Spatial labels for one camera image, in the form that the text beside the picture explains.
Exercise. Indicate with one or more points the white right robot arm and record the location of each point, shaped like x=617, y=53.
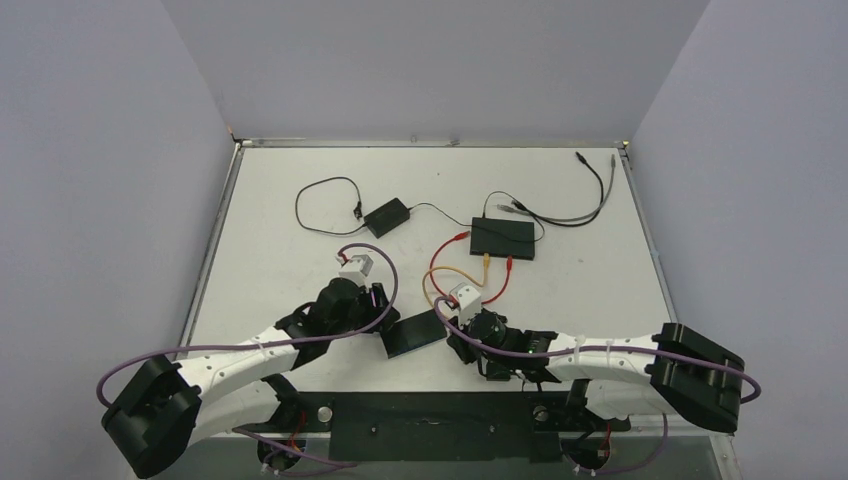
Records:
x=676, y=371

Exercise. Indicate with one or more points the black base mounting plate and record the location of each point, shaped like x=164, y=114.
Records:
x=464, y=426

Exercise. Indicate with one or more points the small black wall plug adapter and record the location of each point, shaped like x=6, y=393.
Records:
x=494, y=371

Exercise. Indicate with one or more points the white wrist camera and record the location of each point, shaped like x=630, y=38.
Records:
x=466, y=302
x=356, y=269

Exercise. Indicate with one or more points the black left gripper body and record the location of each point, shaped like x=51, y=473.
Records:
x=367, y=309

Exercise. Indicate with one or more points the black network switch box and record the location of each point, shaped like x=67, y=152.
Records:
x=502, y=238

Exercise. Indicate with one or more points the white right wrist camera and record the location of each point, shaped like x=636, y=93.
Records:
x=466, y=302

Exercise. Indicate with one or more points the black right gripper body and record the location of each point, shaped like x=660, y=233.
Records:
x=460, y=337

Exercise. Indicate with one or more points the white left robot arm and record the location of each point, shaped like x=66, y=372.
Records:
x=167, y=406

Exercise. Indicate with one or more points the small black power brick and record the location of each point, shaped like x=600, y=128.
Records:
x=387, y=217

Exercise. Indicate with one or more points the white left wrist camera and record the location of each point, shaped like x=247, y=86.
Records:
x=356, y=269

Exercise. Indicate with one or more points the black ribbed power adapter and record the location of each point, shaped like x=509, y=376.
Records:
x=412, y=333

